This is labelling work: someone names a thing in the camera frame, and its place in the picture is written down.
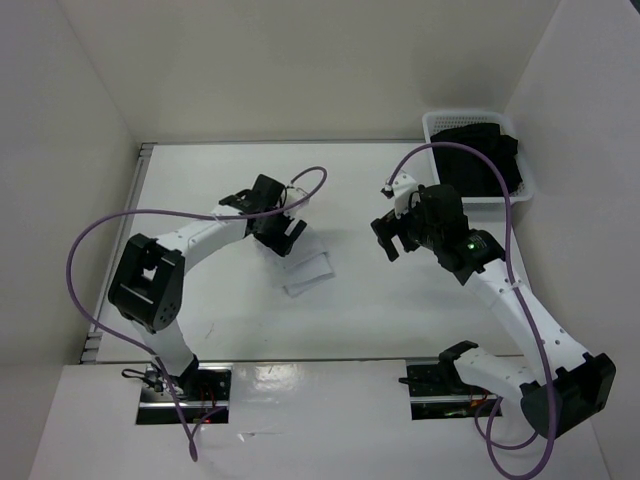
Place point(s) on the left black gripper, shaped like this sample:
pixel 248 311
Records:
pixel 279 242

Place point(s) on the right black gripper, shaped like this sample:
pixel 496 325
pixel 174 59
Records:
pixel 385 225

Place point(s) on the white skirt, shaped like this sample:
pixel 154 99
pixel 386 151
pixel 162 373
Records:
pixel 306 266

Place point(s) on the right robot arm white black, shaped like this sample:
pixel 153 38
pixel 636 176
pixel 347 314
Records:
pixel 561 377

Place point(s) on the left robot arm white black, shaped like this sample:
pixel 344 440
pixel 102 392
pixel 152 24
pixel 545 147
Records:
pixel 148 285

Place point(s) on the black skirt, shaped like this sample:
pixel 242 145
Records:
pixel 469 175

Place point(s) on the white plastic laundry basket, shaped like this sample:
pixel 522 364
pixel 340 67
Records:
pixel 434 122

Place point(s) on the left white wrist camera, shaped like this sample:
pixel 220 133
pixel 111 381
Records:
pixel 293 199

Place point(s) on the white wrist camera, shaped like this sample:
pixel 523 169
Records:
pixel 293 199
pixel 399 191

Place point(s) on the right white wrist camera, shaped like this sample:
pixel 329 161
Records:
pixel 399 191

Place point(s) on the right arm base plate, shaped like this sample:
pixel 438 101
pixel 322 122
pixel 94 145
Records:
pixel 431 398

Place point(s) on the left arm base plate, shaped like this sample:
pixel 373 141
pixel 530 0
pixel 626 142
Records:
pixel 205 403

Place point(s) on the aluminium table edge rail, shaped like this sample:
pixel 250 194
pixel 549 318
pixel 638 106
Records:
pixel 94 335

